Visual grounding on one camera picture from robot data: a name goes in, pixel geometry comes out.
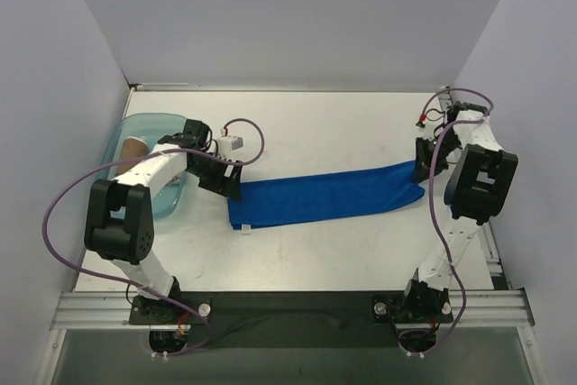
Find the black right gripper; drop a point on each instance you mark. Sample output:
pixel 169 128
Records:
pixel 426 158

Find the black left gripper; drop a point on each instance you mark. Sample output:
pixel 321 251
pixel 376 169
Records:
pixel 221 176

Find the blue microfibre towel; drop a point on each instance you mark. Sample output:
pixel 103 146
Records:
pixel 314 198

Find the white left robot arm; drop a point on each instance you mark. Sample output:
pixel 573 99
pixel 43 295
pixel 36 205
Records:
pixel 120 226

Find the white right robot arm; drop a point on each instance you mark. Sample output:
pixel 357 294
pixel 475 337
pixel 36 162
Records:
pixel 475 192

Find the rolled brown towel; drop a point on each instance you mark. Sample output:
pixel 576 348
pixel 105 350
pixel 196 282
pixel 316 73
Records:
pixel 132 147

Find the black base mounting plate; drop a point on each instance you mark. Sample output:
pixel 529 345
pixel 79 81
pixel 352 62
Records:
pixel 282 320

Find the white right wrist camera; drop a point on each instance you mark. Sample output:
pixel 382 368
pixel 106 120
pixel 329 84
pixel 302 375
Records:
pixel 423 121

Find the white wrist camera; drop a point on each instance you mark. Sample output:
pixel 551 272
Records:
pixel 228 145
pixel 423 121

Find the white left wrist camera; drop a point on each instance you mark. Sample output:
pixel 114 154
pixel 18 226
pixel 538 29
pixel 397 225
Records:
pixel 228 145

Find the front aluminium frame rail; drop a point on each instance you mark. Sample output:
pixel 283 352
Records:
pixel 111 310

